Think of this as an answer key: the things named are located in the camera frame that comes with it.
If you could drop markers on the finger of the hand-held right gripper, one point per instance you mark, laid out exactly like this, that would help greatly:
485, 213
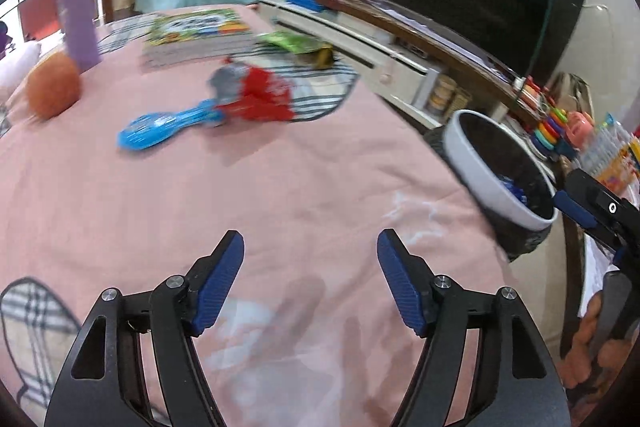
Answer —
612, 312
575, 209

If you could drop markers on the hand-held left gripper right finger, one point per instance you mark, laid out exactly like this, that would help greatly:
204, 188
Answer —
400, 287

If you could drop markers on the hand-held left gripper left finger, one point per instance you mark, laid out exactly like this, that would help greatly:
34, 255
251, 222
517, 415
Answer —
220, 287

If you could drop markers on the blue plastic bag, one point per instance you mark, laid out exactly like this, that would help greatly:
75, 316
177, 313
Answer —
515, 192

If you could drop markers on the white trash bin black liner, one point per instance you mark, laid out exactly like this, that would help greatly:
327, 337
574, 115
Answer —
480, 167

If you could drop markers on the orange plush toy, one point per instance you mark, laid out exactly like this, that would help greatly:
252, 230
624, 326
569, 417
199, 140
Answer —
582, 342

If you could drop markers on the colourful toy box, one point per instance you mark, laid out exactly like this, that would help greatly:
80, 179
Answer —
612, 152

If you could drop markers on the pink plastic toy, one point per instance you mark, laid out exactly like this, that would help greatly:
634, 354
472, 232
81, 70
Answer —
581, 129

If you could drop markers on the pink blanket with plaid patches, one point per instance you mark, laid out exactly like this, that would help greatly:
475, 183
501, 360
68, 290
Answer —
300, 187

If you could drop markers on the row of jars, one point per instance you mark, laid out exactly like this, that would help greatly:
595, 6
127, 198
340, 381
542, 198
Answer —
447, 94

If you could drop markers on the white television cabinet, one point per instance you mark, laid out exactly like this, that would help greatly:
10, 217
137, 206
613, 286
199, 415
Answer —
380, 52

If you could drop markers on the stack of picture books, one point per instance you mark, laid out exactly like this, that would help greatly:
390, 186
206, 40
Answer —
200, 34

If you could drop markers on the green snack packet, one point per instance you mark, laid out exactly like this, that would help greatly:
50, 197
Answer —
295, 44

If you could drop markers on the orange ball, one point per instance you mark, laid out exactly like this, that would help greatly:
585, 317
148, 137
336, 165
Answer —
52, 87

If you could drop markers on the purple cup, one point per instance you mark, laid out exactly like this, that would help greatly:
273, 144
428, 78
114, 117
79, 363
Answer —
77, 27

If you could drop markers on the white pillow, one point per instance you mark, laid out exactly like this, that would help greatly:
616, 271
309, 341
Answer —
17, 69

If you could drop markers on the purple cloth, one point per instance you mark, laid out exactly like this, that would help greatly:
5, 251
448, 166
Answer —
4, 37

